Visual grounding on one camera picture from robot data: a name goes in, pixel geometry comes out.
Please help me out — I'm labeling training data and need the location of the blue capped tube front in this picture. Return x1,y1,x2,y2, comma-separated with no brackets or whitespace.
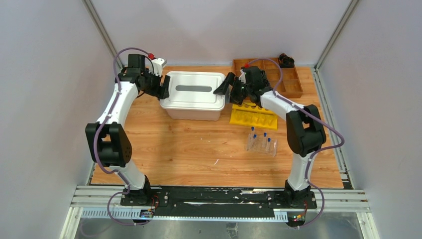
265,138,271,152

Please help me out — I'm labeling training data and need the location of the clear plastic well plate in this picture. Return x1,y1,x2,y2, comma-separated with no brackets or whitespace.
246,133,278,157

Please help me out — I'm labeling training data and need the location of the wooden compartment tray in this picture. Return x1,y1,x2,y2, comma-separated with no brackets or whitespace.
232,58,304,99

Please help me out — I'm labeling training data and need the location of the yellow test tube rack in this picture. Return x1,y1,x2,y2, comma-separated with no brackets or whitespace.
229,104,278,130

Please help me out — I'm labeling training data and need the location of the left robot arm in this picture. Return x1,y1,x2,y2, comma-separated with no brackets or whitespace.
85,53,170,208

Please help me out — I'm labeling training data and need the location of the white bin lid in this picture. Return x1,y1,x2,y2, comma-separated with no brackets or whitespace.
160,71,225,111

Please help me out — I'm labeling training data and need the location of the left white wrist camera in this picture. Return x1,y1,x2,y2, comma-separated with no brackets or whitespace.
151,58,167,77

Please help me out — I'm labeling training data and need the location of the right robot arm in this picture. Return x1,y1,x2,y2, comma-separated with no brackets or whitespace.
213,66,326,208

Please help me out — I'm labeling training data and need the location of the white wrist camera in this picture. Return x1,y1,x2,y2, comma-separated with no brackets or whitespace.
238,73,246,84
151,58,167,77

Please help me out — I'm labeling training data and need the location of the blue capped tube long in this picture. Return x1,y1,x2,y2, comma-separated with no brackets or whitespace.
251,127,256,138

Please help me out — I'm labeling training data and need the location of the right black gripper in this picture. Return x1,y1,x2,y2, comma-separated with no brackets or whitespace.
213,73,252,106

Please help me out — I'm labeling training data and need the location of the black cable coil corner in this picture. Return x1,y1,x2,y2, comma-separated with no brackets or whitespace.
278,53,295,68

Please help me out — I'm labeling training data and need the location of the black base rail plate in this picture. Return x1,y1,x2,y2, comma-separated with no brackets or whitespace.
110,186,317,222

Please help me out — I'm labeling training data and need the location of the pink plastic bin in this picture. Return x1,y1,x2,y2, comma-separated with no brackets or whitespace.
166,109,221,121

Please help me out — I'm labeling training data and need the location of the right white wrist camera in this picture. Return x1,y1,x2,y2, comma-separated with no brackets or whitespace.
238,73,246,84

